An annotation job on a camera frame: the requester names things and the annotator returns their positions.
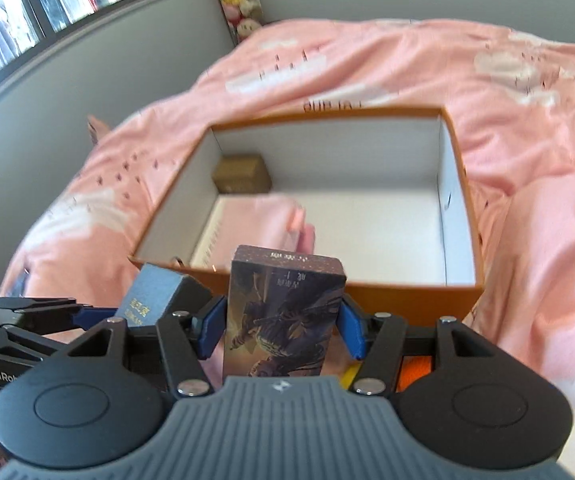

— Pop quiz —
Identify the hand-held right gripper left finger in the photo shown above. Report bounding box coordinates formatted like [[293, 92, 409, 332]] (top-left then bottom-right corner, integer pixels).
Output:
[[68, 297, 228, 397]]

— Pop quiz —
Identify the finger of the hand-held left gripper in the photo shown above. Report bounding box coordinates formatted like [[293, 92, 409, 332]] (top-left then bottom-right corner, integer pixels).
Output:
[[0, 296, 119, 333], [0, 327, 82, 358]]

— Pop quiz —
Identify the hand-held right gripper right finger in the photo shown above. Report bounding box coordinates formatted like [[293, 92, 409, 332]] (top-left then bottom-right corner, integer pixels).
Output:
[[336, 295, 493, 396]]

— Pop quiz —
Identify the orange cardboard box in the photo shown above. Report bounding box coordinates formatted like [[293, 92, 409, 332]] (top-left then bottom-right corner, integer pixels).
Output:
[[128, 106, 483, 330]]

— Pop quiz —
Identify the dark grey gift box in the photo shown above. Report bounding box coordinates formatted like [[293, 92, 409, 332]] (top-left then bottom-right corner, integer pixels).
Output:
[[116, 262, 213, 330]]

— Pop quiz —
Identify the illustrated dark card box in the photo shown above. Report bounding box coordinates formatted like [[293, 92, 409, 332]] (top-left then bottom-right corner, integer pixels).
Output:
[[222, 245, 347, 384]]

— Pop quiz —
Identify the orange crochet fruit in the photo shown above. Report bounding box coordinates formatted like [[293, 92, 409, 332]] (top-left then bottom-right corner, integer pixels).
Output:
[[400, 355, 441, 392]]

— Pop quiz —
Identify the pink cloth pouch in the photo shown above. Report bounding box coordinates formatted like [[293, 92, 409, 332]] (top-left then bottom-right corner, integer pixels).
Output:
[[216, 194, 304, 272]]

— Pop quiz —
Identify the small gold-brown box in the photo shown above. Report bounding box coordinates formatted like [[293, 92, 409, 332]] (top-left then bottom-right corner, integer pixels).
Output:
[[212, 154, 273, 195]]

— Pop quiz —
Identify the pink cloud-print blanket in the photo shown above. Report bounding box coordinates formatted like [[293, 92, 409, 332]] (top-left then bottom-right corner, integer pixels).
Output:
[[0, 17, 575, 480]]

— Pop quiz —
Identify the window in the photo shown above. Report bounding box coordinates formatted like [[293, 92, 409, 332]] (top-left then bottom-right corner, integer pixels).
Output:
[[0, 0, 189, 113]]

